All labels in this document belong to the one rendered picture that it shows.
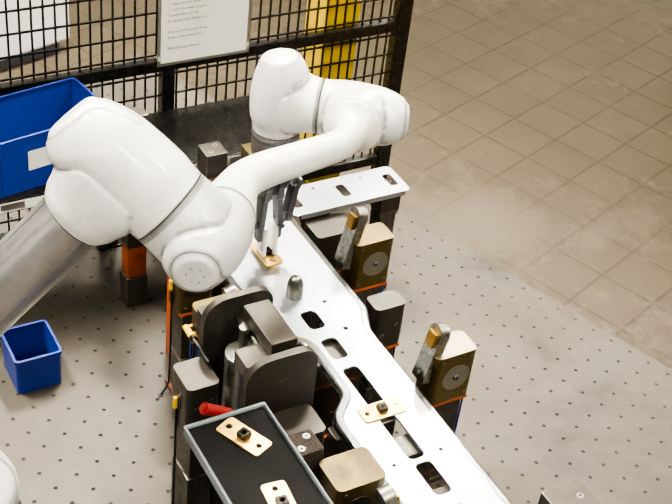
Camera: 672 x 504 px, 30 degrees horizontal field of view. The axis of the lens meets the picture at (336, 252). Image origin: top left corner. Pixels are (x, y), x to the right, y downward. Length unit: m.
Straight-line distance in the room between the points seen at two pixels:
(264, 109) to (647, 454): 1.09
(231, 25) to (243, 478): 1.30
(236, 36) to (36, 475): 1.08
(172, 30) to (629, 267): 2.14
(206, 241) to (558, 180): 3.15
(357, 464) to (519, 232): 2.52
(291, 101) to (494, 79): 3.15
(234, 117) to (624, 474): 1.17
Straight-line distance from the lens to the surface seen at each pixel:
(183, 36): 2.84
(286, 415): 2.09
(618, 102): 5.39
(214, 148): 2.70
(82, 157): 1.74
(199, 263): 1.73
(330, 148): 2.11
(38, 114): 2.78
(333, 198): 2.72
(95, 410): 2.62
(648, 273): 4.43
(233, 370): 2.15
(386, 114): 2.25
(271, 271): 2.50
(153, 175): 1.73
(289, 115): 2.27
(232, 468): 1.89
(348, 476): 2.01
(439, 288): 3.00
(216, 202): 1.78
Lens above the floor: 2.55
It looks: 37 degrees down
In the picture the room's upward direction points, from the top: 7 degrees clockwise
